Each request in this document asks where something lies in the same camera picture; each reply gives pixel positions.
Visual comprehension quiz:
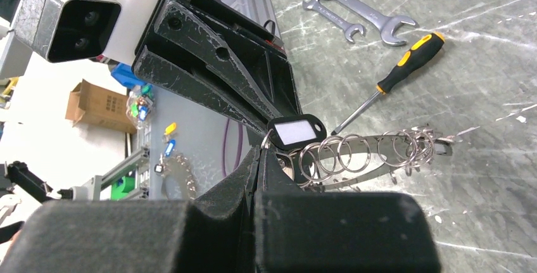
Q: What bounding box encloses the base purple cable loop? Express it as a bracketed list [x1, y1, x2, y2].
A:
[221, 118, 245, 177]

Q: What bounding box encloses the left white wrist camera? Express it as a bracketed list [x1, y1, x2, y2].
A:
[8, 0, 159, 64]

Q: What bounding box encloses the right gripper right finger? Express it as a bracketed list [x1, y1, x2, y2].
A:
[256, 149, 441, 272]

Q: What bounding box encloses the black key tag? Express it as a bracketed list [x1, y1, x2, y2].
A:
[267, 114, 327, 151]

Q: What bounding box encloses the yellow key tag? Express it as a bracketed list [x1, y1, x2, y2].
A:
[163, 122, 177, 136]

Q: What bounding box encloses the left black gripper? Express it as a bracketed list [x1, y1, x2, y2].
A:
[132, 0, 303, 136]

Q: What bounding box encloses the blue key tag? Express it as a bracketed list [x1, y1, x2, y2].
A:
[163, 139, 176, 157]

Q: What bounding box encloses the spare metal key ring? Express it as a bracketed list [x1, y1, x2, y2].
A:
[154, 153, 199, 201]

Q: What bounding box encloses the small silver wrench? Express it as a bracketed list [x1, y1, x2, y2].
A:
[302, 0, 365, 43]

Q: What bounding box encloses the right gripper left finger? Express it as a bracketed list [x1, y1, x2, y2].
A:
[1, 148, 260, 272]

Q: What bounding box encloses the yellow black screwdriver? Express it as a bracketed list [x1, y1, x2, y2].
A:
[331, 32, 445, 136]

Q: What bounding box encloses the cardboard box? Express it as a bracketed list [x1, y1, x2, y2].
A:
[65, 80, 137, 134]

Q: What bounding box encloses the large silver wrench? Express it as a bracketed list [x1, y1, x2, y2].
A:
[335, 0, 419, 47]

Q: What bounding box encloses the bag of key tags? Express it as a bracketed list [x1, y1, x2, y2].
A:
[125, 84, 155, 130]

